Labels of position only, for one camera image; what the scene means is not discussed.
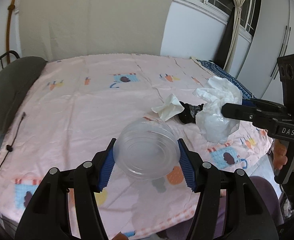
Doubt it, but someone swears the black metal bed frame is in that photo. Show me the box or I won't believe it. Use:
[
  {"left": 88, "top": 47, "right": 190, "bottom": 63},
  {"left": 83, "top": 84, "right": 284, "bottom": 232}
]
[{"left": 0, "top": 50, "right": 20, "bottom": 69}]

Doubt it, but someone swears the white wardrobe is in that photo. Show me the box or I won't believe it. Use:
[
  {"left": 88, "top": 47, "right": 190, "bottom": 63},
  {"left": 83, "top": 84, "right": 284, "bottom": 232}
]
[{"left": 237, "top": 0, "right": 294, "bottom": 103}]

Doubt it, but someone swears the beige board against wall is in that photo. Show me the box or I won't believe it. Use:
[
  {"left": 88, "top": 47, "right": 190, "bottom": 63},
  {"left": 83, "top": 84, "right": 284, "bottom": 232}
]
[{"left": 19, "top": 0, "right": 173, "bottom": 61}]

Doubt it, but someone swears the clear plastic bag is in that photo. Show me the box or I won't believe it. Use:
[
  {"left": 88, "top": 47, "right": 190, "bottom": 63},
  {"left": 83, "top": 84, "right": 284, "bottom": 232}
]
[{"left": 195, "top": 100, "right": 240, "bottom": 144}]

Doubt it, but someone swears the person right hand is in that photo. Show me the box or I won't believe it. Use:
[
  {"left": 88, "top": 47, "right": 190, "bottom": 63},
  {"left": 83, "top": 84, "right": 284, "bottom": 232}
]
[{"left": 273, "top": 139, "right": 288, "bottom": 170}]

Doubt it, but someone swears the orange pipe on wall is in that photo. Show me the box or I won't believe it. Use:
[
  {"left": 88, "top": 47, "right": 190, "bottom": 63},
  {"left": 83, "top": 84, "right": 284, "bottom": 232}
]
[{"left": 5, "top": 0, "right": 16, "bottom": 63}]

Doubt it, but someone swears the dark grey pillow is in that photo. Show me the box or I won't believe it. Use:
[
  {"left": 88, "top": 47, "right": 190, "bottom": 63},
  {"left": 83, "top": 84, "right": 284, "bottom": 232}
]
[{"left": 0, "top": 56, "right": 47, "bottom": 135}]

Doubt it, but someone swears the blue patterned blanket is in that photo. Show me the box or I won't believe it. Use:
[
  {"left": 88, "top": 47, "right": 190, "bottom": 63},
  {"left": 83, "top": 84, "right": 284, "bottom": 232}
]
[{"left": 194, "top": 59, "right": 255, "bottom": 99}]

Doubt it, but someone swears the white tissue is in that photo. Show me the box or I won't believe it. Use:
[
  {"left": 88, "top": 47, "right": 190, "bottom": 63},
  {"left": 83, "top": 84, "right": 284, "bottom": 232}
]
[
  {"left": 193, "top": 76, "right": 242, "bottom": 108},
  {"left": 151, "top": 94, "right": 184, "bottom": 121}
]

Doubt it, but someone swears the pink patterned bed sheet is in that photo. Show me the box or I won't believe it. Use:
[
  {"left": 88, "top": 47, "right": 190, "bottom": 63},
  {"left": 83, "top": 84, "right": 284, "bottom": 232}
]
[{"left": 0, "top": 53, "right": 275, "bottom": 240}]

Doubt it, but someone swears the person left hand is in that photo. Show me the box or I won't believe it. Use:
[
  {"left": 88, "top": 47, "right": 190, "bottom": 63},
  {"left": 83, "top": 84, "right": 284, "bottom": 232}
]
[{"left": 112, "top": 232, "right": 128, "bottom": 240}]

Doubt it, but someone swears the clear plastic round container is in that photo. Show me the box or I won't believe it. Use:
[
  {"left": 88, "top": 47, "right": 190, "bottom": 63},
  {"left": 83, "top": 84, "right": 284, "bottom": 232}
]
[{"left": 113, "top": 117, "right": 180, "bottom": 181}]

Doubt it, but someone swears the purple trouser leg right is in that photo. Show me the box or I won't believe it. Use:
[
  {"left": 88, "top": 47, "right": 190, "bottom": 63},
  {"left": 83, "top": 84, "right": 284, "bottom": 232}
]
[{"left": 216, "top": 175, "right": 285, "bottom": 230}]

